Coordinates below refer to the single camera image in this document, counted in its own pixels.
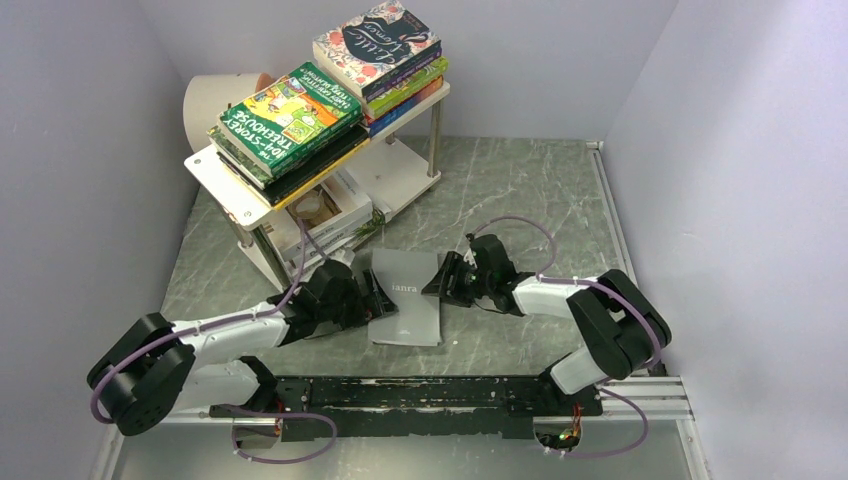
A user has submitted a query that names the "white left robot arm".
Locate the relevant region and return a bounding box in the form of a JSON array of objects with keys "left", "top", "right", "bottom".
[{"left": 86, "top": 260, "right": 398, "bottom": 436}]

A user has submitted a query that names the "blue orange book in stack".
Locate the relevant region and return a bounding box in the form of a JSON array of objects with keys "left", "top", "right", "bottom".
[{"left": 368, "top": 76, "right": 444, "bottom": 137}]

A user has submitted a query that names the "yellow Little Prince book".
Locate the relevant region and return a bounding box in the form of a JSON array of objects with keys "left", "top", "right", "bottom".
[{"left": 271, "top": 138, "right": 371, "bottom": 211}]

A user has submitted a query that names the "white magazine with photo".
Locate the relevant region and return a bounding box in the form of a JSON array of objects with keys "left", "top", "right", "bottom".
[{"left": 262, "top": 168, "right": 373, "bottom": 248}]

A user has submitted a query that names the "white tape roll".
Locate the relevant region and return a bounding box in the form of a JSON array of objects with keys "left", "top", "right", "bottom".
[{"left": 182, "top": 73, "right": 275, "bottom": 152}]

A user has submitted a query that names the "white palm leaf book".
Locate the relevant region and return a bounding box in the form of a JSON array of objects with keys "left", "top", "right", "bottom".
[{"left": 302, "top": 207, "right": 386, "bottom": 261}]

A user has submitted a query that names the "green 104-storey treehouse book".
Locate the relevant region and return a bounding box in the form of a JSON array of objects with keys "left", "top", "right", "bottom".
[{"left": 214, "top": 61, "right": 363, "bottom": 179}]

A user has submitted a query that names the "floral Little Women book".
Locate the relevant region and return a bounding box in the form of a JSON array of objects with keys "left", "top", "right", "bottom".
[{"left": 312, "top": 1, "right": 442, "bottom": 101}]

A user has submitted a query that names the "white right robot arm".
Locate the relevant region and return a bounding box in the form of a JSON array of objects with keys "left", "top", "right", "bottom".
[{"left": 421, "top": 234, "right": 672, "bottom": 414}]

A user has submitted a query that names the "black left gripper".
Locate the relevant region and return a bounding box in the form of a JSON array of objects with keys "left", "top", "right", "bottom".
[{"left": 318, "top": 268, "right": 398, "bottom": 330}]

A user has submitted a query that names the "grey laptop box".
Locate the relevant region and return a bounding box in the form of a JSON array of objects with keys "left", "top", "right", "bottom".
[{"left": 368, "top": 248, "right": 442, "bottom": 347}]

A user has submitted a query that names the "white two-tier shelf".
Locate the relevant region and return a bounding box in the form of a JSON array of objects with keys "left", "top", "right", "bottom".
[{"left": 184, "top": 81, "right": 451, "bottom": 290}]

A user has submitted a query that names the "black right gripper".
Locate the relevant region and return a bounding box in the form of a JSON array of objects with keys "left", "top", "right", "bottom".
[{"left": 421, "top": 251, "right": 494, "bottom": 308}]

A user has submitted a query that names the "brown cover book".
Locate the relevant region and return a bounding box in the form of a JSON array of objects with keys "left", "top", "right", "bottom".
[{"left": 278, "top": 222, "right": 370, "bottom": 261}]

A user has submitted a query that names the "green treehouse book in stack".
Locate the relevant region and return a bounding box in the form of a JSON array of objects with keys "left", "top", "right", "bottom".
[{"left": 364, "top": 56, "right": 450, "bottom": 122}]

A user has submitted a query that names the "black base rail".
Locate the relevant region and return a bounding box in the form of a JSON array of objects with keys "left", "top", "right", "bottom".
[{"left": 210, "top": 374, "right": 603, "bottom": 441}]

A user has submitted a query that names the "purple treehouse book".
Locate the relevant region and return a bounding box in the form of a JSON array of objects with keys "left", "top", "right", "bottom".
[{"left": 364, "top": 46, "right": 443, "bottom": 104}]

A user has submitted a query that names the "dark green garden book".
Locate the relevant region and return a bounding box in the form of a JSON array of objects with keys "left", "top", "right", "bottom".
[{"left": 207, "top": 126, "right": 275, "bottom": 190}]

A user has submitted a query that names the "black Moon and Sixpence book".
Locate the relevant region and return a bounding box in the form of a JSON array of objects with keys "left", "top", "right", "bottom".
[{"left": 260, "top": 126, "right": 369, "bottom": 205}]

